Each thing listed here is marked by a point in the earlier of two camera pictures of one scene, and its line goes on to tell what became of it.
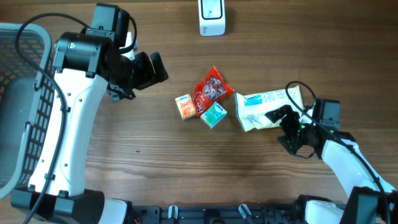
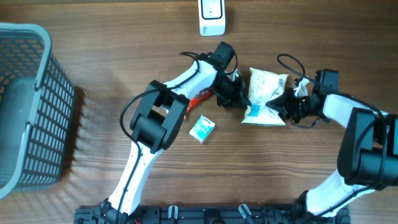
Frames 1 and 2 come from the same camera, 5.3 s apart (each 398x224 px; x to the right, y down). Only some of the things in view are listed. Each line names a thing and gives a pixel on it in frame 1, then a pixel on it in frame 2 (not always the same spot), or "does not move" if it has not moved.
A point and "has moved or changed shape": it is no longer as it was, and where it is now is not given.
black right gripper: x=291 y=145 → x=283 y=111
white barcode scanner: x=212 y=17 does not move
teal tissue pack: x=212 y=116 → x=202 y=129
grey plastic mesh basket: x=27 y=99 does not move
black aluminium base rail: x=219 y=214 does not move
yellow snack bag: x=250 y=108 has moved or changed shape
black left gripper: x=147 y=74 → x=240 y=94
